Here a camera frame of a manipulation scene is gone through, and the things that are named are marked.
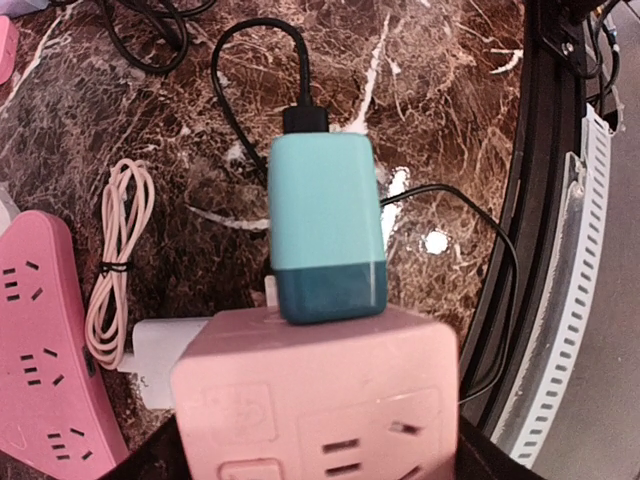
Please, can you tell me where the pink triangular power strip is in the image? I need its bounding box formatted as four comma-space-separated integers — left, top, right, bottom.
1, 210, 128, 479

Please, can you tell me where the teal charger plug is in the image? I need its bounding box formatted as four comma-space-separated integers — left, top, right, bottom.
268, 132, 388, 325

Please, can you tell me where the pink charger plug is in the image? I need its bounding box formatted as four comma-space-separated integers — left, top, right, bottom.
0, 15, 19, 84

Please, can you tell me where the thin black cable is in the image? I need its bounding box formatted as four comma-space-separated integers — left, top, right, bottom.
47, 0, 219, 76
209, 17, 521, 406

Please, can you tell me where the pink white cube adapter cluster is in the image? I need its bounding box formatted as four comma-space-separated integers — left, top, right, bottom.
171, 307, 459, 479

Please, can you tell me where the white slotted cable duct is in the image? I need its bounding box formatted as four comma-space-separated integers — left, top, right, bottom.
491, 106, 612, 468

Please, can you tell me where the pink usb cable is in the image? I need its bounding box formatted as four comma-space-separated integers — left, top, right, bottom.
83, 158, 157, 371

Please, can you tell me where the white usb charger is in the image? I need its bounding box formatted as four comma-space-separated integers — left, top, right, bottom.
117, 317, 209, 410

